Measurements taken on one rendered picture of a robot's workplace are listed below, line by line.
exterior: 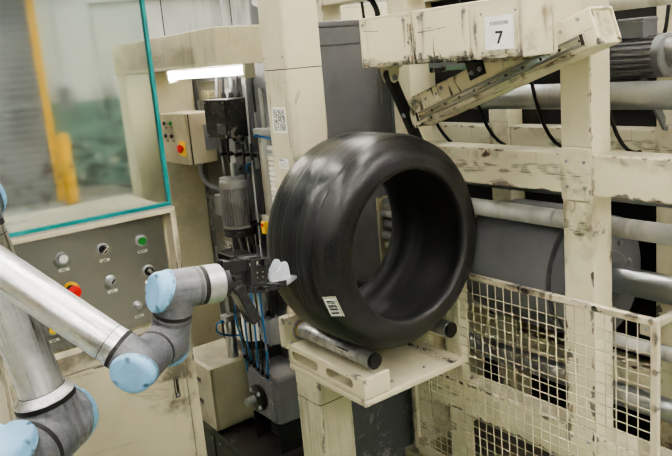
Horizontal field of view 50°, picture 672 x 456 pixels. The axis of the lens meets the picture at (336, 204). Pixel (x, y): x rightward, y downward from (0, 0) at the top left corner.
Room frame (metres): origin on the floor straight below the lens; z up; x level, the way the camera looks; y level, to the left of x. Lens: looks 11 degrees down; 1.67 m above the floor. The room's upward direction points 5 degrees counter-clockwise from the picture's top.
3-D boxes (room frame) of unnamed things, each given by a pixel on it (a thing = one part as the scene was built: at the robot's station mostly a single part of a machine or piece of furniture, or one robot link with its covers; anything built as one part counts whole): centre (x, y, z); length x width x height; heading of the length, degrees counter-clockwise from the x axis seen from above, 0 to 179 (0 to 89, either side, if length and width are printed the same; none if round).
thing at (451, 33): (2.04, -0.39, 1.71); 0.61 x 0.25 x 0.15; 36
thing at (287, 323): (2.11, 0.03, 0.90); 0.40 x 0.03 x 0.10; 126
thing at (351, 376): (1.89, 0.04, 0.84); 0.36 x 0.09 x 0.06; 36
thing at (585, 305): (1.98, -0.48, 0.65); 0.90 x 0.02 x 0.70; 36
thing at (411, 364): (1.97, -0.08, 0.80); 0.37 x 0.36 x 0.02; 126
